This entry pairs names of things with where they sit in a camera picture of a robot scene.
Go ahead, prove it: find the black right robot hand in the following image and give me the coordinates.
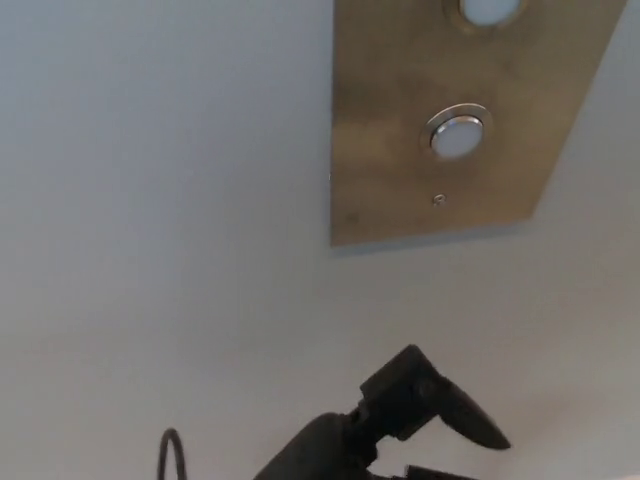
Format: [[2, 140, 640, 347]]
[[252, 343, 512, 480]]

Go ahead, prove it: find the round white down button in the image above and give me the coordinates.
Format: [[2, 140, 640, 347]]
[[424, 103, 494, 161]]

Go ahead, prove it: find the brushed metal elevator call panel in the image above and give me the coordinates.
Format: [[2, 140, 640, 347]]
[[328, 0, 630, 247]]

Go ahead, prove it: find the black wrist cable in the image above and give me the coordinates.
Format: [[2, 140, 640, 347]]
[[158, 427, 187, 480]]

